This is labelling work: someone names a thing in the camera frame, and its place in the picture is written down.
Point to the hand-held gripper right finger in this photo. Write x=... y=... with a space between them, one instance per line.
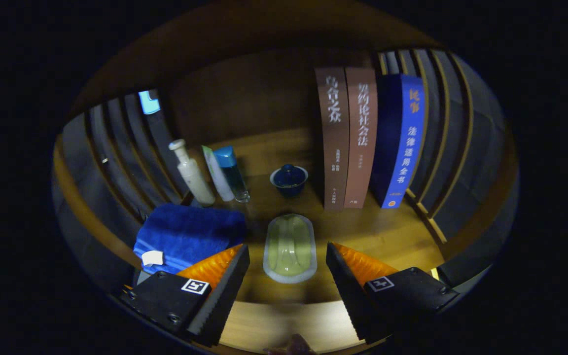
x=350 y=296

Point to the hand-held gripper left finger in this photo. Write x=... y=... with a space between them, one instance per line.
x=225 y=296

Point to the green scrubbing brush white base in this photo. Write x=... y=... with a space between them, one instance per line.
x=289 y=246

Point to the wooden countertop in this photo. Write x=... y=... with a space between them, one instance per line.
x=387 y=231

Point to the wooden cabinet with slatted hutch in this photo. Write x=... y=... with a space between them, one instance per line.
x=244 y=98

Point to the folded blue towel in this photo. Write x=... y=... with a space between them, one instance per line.
x=190 y=231

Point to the white green tube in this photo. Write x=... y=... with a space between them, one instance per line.
x=217 y=175

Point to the teal capped bottle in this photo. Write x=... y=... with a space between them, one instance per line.
x=232 y=172

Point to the white pump bottle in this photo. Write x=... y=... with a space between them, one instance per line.
x=193 y=175

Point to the dark blue lidded teacup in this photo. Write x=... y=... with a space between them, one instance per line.
x=289 y=180

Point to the reddish brown book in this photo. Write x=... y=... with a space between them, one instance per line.
x=363 y=148

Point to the dark brown book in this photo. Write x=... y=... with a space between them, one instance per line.
x=336 y=148

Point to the blue book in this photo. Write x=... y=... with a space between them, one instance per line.
x=405 y=148

